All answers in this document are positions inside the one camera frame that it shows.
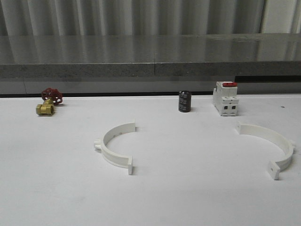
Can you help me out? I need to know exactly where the white circuit breaker red switch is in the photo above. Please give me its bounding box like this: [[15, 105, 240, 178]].
[[213, 81, 239, 116]]

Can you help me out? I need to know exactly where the black cylindrical capacitor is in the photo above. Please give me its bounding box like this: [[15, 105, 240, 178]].
[[178, 90, 191, 113]]

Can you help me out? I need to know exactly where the grey stone counter ledge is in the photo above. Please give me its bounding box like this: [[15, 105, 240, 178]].
[[0, 33, 301, 96]]

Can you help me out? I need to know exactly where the white half-ring pipe clamp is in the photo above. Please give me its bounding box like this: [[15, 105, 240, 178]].
[[236, 122, 294, 180]]

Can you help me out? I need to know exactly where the brass valve red handwheel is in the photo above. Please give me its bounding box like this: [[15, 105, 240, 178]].
[[36, 88, 63, 115]]

